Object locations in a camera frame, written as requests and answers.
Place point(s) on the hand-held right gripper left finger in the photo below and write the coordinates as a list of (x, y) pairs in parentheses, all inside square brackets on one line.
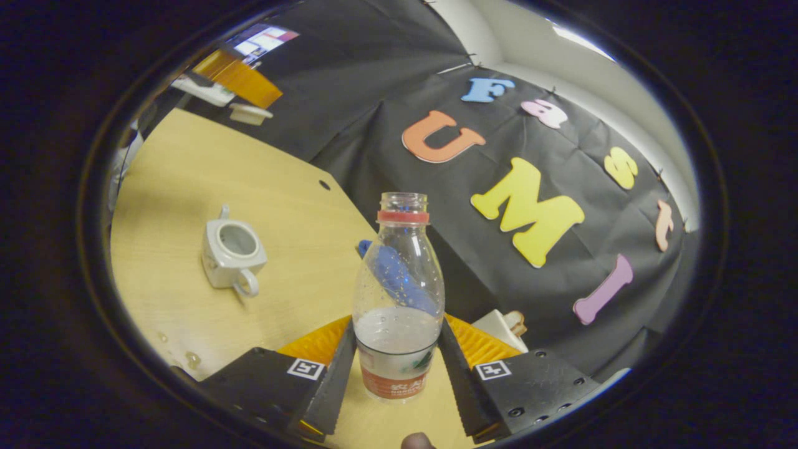
[(333, 386)]

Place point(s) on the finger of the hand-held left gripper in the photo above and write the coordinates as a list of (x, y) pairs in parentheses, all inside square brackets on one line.
[(252, 84), (215, 62)]

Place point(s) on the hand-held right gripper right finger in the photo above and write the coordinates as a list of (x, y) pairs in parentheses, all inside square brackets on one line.
[(461, 386)]

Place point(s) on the clear plastic water bottle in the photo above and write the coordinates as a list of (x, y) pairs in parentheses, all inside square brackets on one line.
[(399, 362)]

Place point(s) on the white teacup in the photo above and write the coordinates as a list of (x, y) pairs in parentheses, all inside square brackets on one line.
[(215, 262)]

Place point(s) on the computer monitor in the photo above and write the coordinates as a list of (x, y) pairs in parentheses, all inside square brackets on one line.
[(265, 40)]

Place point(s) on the white toaster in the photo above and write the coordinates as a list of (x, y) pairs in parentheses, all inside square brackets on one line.
[(492, 327)]

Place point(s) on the brown bread slice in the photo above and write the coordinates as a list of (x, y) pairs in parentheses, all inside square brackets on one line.
[(520, 329)]

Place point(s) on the pale bread slice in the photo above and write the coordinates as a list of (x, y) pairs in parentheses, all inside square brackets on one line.
[(512, 318)]

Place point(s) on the black backdrop cloth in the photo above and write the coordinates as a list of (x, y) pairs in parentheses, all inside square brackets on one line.
[(486, 293)]

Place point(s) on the blue towel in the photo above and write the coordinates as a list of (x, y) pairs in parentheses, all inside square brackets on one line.
[(365, 247)]

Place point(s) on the narrow ceiling light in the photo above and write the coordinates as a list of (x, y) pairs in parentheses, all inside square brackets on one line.
[(580, 40)]

